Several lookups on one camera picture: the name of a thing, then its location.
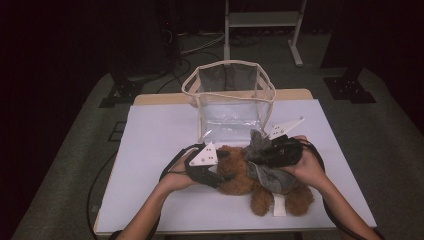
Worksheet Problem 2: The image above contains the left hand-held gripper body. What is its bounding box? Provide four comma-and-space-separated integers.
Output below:
184, 141, 223, 189

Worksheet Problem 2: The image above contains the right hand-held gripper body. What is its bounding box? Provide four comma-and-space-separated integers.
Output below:
265, 116, 306, 168

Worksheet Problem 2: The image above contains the brown teddy bear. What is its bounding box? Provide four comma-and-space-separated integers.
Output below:
214, 144, 315, 218

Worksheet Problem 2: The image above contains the grey fluffy cloth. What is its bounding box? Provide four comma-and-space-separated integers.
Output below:
242, 129, 301, 195

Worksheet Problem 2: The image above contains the transparent bag with beige trim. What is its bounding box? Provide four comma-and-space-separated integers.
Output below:
180, 59, 277, 143

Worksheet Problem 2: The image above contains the person's right hand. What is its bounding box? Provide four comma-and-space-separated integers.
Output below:
282, 134, 330, 190

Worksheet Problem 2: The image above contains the person's left hand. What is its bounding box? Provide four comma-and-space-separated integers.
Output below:
158, 149, 202, 193

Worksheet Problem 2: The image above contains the white table sheet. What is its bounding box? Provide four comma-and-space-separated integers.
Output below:
94, 99, 378, 234

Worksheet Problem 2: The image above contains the wooden table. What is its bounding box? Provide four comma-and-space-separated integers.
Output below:
93, 88, 378, 236

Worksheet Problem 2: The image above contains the black stand base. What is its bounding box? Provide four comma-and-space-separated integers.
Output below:
323, 68, 378, 104
98, 74, 144, 108

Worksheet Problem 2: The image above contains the black floor socket plate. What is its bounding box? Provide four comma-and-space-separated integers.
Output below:
108, 121, 128, 143

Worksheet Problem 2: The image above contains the white metal stand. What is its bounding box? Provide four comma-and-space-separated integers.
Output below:
223, 0, 308, 68

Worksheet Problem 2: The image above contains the left hand-held gripper cable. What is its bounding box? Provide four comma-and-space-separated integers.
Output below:
159, 143, 204, 183

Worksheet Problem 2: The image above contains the hand-held gripper cable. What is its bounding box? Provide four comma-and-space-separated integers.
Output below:
298, 138, 386, 240
159, 143, 204, 183

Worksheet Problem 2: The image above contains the right hand-held gripper cable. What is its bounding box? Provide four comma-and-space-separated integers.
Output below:
298, 138, 386, 240

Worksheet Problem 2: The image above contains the thin black cable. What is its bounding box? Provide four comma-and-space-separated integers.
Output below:
156, 49, 228, 94

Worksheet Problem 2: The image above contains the light grey cable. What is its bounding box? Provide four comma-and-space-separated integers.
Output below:
179, 33, 226, 56

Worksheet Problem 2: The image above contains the black cable loop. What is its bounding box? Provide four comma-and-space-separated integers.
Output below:
86, 151, 118, 240

